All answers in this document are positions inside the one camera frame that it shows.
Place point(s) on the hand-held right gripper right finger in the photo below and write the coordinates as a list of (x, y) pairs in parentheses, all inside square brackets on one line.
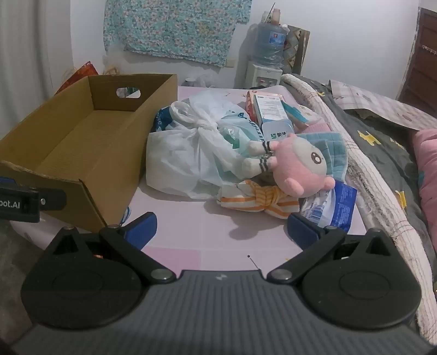
[(301, 230)]

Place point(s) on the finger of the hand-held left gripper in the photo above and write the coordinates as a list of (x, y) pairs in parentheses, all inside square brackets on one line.
[(54, 200)]

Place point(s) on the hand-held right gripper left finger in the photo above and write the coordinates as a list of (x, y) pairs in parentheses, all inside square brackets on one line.
[(143, 228)]

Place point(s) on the orange striped cloth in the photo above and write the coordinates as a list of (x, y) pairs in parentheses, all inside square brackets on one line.
[(266, 201)]

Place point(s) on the blue white wet wipes pack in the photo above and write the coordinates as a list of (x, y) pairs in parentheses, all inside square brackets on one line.
[(341, 208)]

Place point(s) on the pink plush toy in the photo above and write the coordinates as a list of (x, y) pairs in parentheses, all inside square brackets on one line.
[(300, 164)]

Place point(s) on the brown cardboard box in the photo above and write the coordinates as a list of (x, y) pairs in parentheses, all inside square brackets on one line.
[(102, 143)]

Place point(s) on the teal towel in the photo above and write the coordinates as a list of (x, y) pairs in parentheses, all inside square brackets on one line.
[(331, 150)]

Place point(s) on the white knotted plastic bag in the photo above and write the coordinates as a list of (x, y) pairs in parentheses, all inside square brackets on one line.
[(181, 160)]

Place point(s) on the blue printed plastic bag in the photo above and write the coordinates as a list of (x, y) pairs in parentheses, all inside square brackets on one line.
[(162, 119)]

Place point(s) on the white teal tissue packet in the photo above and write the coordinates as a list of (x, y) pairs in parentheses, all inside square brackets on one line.
[(304, 114)]

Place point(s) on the white medicine box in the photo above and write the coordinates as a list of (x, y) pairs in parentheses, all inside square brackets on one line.
[(269, 107)]

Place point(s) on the red gift bag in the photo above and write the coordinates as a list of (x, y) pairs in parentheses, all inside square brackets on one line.
[(82, 73)]

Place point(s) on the pink wet wipes packet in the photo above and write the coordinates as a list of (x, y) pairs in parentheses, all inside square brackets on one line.
[(250, 104)]

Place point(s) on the pink blanket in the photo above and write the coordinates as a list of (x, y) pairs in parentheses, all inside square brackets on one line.
[(428, 170)]

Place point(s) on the white water dispenser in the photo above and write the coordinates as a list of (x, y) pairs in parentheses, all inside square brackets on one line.
[(254, 76)]

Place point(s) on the blue water bottle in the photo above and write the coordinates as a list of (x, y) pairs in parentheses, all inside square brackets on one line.
[(269, 44)]

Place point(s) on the brown wooden door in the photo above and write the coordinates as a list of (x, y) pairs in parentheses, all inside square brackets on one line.
[(423, 75)]

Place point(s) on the wall socket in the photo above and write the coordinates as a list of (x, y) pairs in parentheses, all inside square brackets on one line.
[(232, 63)]

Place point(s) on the teal floral wall cloth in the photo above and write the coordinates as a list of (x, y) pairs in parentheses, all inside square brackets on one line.
[(170, 27)]

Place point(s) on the wall hook rail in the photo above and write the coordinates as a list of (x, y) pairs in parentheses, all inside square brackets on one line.
[(431, 49)]

